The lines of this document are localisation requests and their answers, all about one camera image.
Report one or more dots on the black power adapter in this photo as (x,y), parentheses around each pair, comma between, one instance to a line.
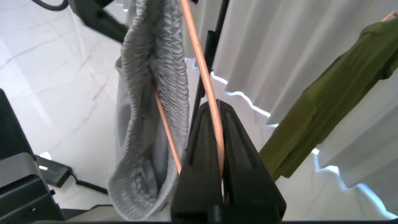
(54,171)

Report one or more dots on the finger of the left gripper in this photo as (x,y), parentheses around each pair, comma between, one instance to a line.
(96,17)

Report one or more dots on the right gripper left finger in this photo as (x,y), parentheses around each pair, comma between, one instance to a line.
(196,174)

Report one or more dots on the black clothes rack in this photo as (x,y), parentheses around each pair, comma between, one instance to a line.
(214,40)

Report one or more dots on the green long-sleeved shirt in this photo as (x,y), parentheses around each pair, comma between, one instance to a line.
(335,93)

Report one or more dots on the pale grey shorts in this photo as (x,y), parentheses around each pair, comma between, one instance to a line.
(146,62)

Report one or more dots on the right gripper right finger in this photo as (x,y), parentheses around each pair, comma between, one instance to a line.
(248,180)

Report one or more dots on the white curtain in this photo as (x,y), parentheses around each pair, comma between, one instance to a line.
(273,46)

